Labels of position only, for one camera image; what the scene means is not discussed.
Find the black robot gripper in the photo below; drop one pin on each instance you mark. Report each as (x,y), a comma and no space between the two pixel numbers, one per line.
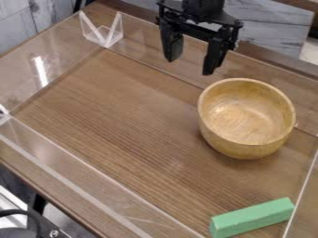
(203,20)

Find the green rectangular block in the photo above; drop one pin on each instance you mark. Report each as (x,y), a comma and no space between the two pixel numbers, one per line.
(251,218)

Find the brown wooden bowl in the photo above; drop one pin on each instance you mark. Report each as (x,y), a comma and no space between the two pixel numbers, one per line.
(246,118)

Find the black table leg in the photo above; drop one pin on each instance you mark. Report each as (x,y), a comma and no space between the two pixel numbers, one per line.
(36,203)

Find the black metal base bracket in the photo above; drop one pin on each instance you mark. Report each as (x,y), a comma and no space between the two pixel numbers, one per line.
(50,230)

